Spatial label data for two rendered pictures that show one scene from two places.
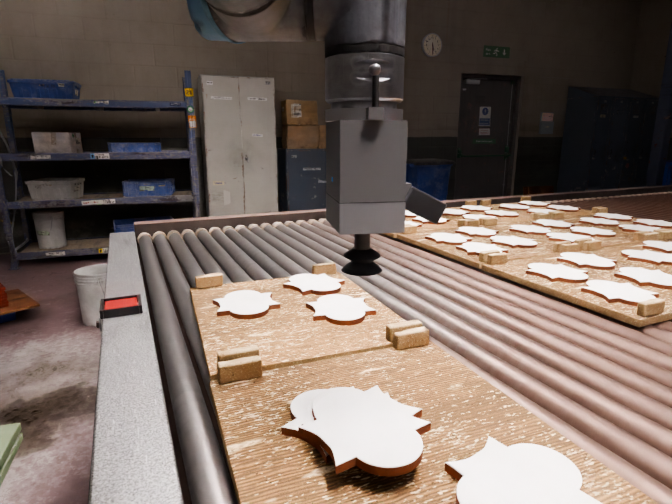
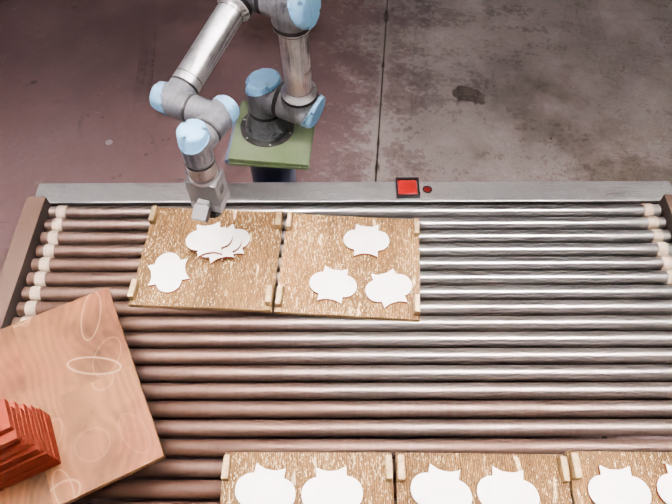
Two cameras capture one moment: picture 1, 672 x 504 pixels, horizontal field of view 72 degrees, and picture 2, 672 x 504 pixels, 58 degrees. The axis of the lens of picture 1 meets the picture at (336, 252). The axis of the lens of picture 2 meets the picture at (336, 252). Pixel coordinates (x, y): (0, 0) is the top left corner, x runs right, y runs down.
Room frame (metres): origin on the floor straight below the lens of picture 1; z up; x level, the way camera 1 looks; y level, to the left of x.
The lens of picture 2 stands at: (1.21, -0.81, 2.45)
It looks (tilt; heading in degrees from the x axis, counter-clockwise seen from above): 56 degrees down; 115
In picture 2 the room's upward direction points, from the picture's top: 1 degrees counter-clockwise
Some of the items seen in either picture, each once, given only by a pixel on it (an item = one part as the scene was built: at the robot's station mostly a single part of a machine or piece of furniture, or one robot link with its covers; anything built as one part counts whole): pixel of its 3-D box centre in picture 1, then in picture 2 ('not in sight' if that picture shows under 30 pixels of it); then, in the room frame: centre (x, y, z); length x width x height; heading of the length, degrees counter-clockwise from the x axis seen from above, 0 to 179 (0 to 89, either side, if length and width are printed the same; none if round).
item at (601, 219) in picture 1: (626, 222); not in sight; (1.71, -1.10, 0.94); 0.41 x 0.35 x 0.04; 26
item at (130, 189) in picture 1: (149, 187); not in sight; (5.06, 2.04, 0.72); 0.50 x 0.38 x 0.16; 102
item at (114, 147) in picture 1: (134, 147); not in sight; (4.98, 2.13, 1.14); 0.50 x 0.38 x 0.11; 118
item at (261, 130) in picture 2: not in sight; (266, 117); (0.32, 0.50, 0.96); 0.15 x 0.15 x 0.10
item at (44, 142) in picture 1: (58, 142); not in sight; (4.79, 2.82, 1.20); 0.36 x 0.28 x 0.22; 97
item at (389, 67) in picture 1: (365, 84); (200, 166); (0.46, -0.03, 1.30); 0.08 x 0.08 x 0.05
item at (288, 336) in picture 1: (292, 312); (350, 264); (0.83, 0.08, 0.93); 0.41 x 0.35 x 0.02; 21
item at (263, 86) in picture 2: not in sight; (265, 92); (0.34, 0.50, 1.07); 0.13 x 0.12 x 0.14; 179
